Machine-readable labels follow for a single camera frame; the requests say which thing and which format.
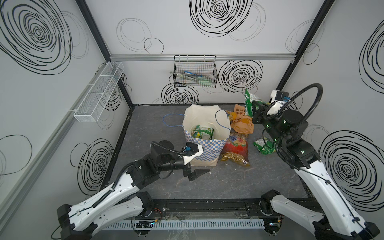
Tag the black wire wall basket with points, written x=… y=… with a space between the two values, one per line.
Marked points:
x=202 y=68

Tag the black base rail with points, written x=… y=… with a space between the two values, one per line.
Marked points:
x=210 y=207

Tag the red gold snack bag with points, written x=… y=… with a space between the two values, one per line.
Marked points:
x=236 y=149

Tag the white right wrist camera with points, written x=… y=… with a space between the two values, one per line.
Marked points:
x=279 y=98

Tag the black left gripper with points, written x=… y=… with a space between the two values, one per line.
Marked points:
x=186 y=170

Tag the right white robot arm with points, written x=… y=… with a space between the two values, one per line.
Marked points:
x=338 y=220

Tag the yellow snack bag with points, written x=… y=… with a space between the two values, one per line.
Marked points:
x=232 y=116

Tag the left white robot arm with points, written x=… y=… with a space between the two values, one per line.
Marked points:
x=125 y=198

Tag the orange potato chip bag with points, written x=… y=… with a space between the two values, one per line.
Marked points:
x=242 y=123

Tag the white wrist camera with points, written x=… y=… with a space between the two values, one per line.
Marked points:
x=279 y=98
x=190 y=151

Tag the aluminium wall rail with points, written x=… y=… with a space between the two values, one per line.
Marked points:
x=203 y=57

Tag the blue checkered paper bag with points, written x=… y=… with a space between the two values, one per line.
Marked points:
x=209 y=127

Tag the green snack bag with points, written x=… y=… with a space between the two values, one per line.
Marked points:
x=265 y=146
x=249 y=98
x=203 y=133

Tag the black corner frame post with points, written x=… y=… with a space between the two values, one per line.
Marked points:
x=83 y=7

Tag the white slotted cable duct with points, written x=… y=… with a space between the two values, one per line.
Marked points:
x=213 y=224

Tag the clear acrylic wall shelf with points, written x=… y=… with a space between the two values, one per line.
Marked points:
x=97 y=97

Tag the right black corner post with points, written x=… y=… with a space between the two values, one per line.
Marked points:
x=313 y=29

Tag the green pouch in basket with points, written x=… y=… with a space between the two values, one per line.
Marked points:
x=207 y=82

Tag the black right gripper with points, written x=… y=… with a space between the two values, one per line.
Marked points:
x=258 y=117

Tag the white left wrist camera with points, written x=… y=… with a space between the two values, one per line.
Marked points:
x=190 y=151

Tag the blue item in basket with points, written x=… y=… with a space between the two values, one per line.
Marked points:
x=190 y=74

